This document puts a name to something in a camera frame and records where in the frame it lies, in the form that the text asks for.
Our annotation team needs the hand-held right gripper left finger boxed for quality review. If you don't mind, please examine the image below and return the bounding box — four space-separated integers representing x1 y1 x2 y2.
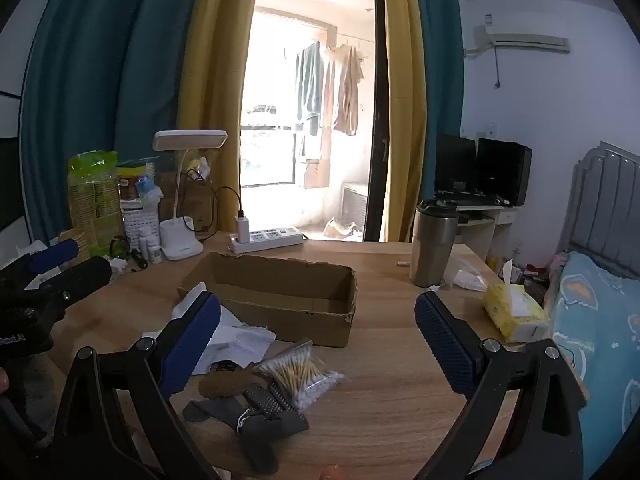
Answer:
50 291 222 480

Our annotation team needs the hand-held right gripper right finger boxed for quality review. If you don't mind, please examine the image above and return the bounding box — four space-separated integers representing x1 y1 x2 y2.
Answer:
414 290 586 480

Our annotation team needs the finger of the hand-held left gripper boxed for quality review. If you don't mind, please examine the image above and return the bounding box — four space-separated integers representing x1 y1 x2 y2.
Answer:
22 256 113 318
0 238 81 291

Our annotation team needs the white plastic bag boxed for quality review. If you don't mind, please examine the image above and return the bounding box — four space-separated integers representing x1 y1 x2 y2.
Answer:
141 282 277 376

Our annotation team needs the brown cardboard box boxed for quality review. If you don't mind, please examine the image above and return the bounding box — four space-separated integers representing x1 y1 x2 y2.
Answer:
177 251 358 349

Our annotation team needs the round woven container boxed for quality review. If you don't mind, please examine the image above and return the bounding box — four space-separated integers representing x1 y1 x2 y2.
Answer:
60 228 92 261

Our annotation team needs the green snack packet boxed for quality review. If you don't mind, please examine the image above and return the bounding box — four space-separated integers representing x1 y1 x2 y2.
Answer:
67 150 123 258

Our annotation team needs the grey grip-dot glove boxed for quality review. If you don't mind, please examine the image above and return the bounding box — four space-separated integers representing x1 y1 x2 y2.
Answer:
181 381 286 431
234 384 311 476

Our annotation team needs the clear plastic bag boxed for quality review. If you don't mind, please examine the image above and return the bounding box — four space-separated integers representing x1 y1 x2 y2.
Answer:
440 252 488 292

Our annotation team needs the yellow tissue pack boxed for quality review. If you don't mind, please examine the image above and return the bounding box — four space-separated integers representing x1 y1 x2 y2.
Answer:
482 259 550 343

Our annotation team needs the white perforated basket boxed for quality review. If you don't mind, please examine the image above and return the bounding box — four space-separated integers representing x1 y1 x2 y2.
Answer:
121 207 162 256

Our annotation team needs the white desk lamp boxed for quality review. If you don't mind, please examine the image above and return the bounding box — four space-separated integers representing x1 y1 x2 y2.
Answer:
152 130 228 262

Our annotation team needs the steel tumbler with black lid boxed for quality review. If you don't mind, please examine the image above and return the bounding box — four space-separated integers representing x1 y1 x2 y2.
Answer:
409 199 460 288

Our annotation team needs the brown jar with yellow lid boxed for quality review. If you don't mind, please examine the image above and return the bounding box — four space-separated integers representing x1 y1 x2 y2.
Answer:
116 161 151 201

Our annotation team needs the blue white packet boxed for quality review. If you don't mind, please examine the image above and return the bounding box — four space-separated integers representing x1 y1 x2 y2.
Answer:
134 174 164 202

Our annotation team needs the bag of cotton swabs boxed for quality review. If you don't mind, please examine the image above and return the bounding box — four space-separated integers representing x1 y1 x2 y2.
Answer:
252 338 346 413

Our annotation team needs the white computer desk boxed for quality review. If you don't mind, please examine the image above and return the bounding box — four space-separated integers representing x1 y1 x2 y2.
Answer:
432 190 518 261

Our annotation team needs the brown paper bag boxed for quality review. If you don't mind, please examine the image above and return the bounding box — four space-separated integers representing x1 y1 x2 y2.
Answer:
179 180 222 239

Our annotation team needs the white power strip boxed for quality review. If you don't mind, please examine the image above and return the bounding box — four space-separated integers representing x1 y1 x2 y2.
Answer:
229 226 306 254

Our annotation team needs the blue printed blanket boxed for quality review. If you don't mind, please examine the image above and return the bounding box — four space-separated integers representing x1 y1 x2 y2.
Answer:
545 252 640 480

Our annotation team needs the small yellow white plush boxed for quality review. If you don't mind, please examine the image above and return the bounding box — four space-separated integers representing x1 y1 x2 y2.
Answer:
187 157 214 182

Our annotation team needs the white balcony appliance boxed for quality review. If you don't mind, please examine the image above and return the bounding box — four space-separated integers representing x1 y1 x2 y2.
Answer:
341 182 372 232

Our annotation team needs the black computer monitor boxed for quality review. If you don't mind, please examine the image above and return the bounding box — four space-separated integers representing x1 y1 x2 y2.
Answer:
475 137 533 207
435 133 478 193

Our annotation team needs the teal curtain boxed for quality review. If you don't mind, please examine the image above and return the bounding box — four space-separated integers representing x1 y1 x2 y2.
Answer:
20 0 208 246
412 0 466 137

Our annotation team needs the grey bed headboard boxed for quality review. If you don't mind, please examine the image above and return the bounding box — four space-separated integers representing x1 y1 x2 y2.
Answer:
555 142 640 281

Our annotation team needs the yellow curtain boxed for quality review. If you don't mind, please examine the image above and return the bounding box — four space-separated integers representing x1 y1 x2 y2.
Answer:
175 0 266 241
380 0 428 243

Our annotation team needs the hanging beige shirt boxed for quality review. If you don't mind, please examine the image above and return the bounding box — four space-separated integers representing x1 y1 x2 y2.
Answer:
320 44 366 137

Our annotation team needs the hanging green shirt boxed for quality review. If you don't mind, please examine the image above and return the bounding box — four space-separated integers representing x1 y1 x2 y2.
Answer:
295 42 324 137

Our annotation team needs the white air conditioner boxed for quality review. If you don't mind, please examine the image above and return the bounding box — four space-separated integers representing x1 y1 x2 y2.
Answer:
472 25 571 57

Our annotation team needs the black charging cable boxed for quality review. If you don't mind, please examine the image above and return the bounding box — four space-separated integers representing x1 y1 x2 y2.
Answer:
180 170 247 237

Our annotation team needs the black door frame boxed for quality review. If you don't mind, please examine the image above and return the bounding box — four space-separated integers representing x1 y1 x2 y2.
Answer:
362 0 392 243

